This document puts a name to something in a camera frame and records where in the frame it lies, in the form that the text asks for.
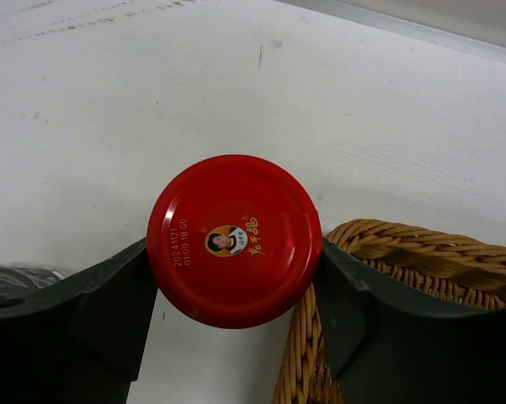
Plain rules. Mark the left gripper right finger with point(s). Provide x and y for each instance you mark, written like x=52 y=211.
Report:
x=387 y=342

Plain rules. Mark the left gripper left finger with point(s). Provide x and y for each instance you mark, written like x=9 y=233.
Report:
x=82 y=339

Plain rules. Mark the red lid chili sauce jar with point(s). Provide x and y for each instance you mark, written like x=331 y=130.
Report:
x=234 y=241

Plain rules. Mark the black lid shaker jar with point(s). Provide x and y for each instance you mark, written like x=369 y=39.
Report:
x=18 y=281

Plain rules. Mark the brown wicker divided basket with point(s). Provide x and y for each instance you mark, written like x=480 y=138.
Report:
x=455 y=268

